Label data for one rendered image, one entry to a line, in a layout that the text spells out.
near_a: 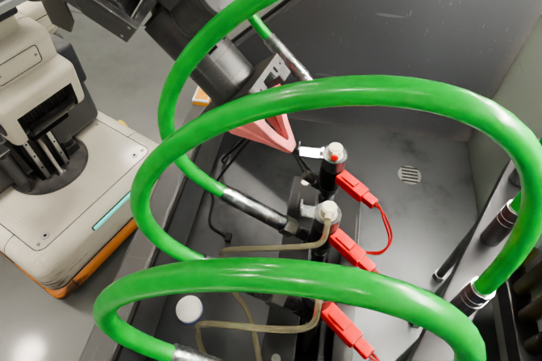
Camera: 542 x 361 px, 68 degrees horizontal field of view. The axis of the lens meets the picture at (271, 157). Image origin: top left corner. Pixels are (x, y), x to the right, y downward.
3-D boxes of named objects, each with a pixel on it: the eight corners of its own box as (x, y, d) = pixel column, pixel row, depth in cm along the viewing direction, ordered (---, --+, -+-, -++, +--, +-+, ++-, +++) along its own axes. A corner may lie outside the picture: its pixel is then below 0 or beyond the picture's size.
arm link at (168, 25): (164, -3, 43) (129, 28, 41) (191, -35, 38) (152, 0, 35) (210, 47, 46) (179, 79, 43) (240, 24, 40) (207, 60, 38)
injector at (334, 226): (289, 275, 60) (295, 196, 43) (323, 280, 59) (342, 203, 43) (285, 293, 58) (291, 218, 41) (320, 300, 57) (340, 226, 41)
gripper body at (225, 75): (263, 103, 39) (209, 43, 36) (207, 130, 47) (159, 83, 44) (289, 64, 43) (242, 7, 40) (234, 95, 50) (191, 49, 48)
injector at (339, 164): (297, 227, 64) (306, 140, 48) (327, 232, 64) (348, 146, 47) (293, 242, 63) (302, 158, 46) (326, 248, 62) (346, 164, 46)
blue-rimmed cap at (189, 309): (181, 296, 64) (180, 292, 62) (206, 300, 63) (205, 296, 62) (173, 321, 61) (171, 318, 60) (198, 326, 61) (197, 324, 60)
